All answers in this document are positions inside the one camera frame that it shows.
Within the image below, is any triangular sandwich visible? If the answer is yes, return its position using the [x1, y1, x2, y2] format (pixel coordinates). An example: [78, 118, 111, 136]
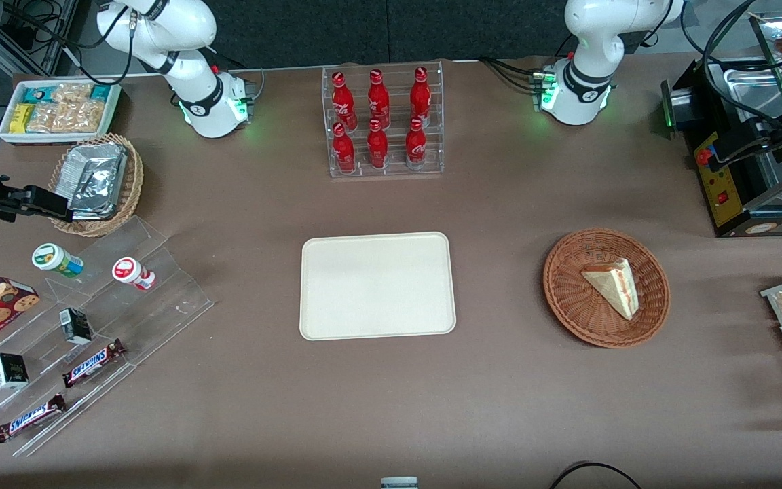
[581, 257, 639, 321]

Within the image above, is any small tan wicker basket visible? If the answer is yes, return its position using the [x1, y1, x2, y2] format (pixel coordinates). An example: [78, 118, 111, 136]
[48, 134, 144, 237]

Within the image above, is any large brown wicker basket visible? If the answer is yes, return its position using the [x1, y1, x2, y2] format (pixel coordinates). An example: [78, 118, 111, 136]
[543, 228, 671, 349]

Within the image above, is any cream plastic serving tray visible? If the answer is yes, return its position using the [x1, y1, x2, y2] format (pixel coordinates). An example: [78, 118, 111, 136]
[299, 232, 458, 341]

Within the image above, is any green lid snack cup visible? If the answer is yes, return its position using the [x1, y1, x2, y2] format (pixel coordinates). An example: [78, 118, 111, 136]
[31, 242, 84, 279]

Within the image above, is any black food warmer appliance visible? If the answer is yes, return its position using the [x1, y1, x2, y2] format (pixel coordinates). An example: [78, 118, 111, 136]
[660, 12, 782, 238]

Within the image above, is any silver foil packet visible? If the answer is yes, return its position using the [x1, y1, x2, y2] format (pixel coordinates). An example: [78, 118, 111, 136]
[65, 141, 127, 179]
[69, 166, 124, 220]

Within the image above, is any white rectangular snack bin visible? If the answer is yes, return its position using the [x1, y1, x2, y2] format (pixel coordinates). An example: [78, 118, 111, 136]
[0, 80, 122, 145]

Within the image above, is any yellow snack packet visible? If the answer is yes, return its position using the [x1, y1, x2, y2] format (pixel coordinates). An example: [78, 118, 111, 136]
[10, 103, 35, 134]

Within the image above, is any clear bag of nut snacks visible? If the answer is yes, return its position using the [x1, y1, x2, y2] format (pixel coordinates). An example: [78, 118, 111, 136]
[28, 102, 59, 133]
[53, 100, 105, 133]
[52, 83, 93, 104]

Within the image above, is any red lid snack cup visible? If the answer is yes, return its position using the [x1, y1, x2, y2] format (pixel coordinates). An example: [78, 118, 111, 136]
[112, 257, 156, 291]

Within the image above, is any small black white carton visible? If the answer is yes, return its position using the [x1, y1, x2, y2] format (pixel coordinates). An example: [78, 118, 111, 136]
[0, 352, 29, 390]

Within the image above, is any clear acrylic stepped stand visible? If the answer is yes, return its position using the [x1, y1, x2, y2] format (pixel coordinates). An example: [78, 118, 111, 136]
[0, 216, 215, 457]

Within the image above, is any brown snickers bar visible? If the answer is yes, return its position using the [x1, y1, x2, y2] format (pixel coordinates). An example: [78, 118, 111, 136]
[62, 338, 127, 388]
[0, 393, 67, 443]

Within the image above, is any red cola bottle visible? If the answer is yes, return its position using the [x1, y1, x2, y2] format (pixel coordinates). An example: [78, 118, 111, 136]
[332, 122, 356, 174]
[332, 71, 358, 131]
[367, 119, 390, 170]
[405, 117, 428, 169]
[410, 67, 432, 126]
[368, 69, 392, 128]

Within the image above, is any clear acrylic bottle rack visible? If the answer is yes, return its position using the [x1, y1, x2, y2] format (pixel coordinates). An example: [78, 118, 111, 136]
[322, 61, 445, 179]

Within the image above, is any metal frame rack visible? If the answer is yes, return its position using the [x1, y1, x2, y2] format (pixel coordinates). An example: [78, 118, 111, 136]
[0, 0, 83, 75]

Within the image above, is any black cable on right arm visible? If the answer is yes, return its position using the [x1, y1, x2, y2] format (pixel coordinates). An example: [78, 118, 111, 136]
[21, 0, 137, 86]

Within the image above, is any black base cable bundle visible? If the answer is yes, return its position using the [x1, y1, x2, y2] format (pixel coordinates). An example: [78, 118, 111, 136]
[479, 58, 548, 92]

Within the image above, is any black floor cable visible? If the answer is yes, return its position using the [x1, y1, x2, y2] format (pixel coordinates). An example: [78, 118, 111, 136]
[548, 462, 643, 489]

